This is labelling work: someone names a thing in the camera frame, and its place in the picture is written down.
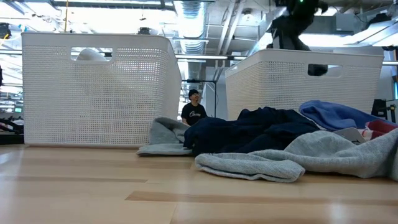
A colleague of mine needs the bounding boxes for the black briefs white print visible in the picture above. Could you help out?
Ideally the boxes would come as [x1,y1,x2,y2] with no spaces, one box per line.
[307,64,329,77]

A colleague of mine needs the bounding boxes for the white perforated plastic bin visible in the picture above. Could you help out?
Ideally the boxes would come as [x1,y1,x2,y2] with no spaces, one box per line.
[21,32,183,147]
[224,49,385,121]

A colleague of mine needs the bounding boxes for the navy blue garment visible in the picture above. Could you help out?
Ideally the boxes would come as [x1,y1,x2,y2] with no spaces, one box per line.
[183,106,321,156]

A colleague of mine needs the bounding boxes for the white garment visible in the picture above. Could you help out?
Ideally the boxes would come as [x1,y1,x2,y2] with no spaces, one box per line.
[76,48,109,62]

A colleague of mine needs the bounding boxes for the blue sock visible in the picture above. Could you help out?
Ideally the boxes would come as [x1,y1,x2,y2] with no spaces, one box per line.
[298,100,398,131]

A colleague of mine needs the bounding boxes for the white handwritten paper tag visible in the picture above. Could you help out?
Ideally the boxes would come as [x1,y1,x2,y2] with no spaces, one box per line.
[333,127,368,146]

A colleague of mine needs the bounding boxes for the person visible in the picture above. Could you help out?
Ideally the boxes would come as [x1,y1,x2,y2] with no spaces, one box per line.
[180,88,208,127]

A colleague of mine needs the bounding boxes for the maroon sock pink toe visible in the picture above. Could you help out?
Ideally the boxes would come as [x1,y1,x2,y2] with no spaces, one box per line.
[365,119,398,134]

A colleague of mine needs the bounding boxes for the dark office furniture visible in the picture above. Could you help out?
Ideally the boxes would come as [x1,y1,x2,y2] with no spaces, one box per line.
[0,116,25,146]

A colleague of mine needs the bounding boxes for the ribbed silver ventilation duct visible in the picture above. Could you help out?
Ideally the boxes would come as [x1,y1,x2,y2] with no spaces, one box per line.
[173,0,208,55]

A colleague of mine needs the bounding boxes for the black stand frame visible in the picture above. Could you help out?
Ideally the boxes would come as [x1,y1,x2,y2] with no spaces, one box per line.
[182,78,218,118]

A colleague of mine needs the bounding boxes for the yellow cable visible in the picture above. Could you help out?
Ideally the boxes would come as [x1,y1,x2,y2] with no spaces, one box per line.
[63,0,69,33]

